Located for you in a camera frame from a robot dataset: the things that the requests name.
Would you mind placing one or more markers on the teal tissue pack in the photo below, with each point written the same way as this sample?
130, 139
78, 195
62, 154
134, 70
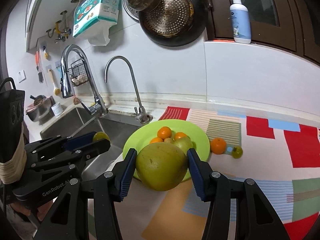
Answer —
93, 20

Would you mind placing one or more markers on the small orange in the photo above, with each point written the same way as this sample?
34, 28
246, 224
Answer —
156, 139

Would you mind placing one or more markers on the white blue pump bottle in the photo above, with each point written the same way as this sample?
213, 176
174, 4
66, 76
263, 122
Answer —
241, 27

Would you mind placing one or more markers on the large green pomelo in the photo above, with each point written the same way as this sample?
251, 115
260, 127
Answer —
161, 166

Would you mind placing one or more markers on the chrome pull-down faucet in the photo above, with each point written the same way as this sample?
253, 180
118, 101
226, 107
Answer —
67, 88

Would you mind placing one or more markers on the stainless steel sink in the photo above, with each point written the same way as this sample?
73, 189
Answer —
117, 125

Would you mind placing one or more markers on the lime green plate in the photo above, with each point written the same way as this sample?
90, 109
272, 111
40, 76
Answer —
141, 138

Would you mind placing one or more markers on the green apple on plate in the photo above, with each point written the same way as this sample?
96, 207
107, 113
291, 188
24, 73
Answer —
184, 144

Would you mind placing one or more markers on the white small cup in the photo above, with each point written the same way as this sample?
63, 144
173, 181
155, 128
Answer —
57, 109

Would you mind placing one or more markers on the large orange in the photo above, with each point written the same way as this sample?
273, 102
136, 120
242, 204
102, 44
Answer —
164, 132

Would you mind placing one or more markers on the colourful patchwork mat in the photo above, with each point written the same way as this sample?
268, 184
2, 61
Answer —
281, 156

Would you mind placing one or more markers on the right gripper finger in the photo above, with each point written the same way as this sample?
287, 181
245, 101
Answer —
65, 143
50, 157

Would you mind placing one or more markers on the steel pot with lid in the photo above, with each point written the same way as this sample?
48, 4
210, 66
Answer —
40, 107

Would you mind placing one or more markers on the black frying pan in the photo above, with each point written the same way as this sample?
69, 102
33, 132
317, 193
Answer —
186, 36

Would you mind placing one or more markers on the brass perforated strainer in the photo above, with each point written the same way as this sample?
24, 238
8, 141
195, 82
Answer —
169, 18

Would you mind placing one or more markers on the wire sink caddy basket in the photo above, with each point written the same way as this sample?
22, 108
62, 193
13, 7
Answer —
77, 73

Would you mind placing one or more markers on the small orange kumquat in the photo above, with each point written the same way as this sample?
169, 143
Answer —
179, 135

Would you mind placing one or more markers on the medium tangerine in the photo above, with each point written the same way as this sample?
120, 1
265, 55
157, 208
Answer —
218, 145

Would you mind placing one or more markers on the small brownish fruit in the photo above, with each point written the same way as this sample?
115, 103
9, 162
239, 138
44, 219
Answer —
169, 140

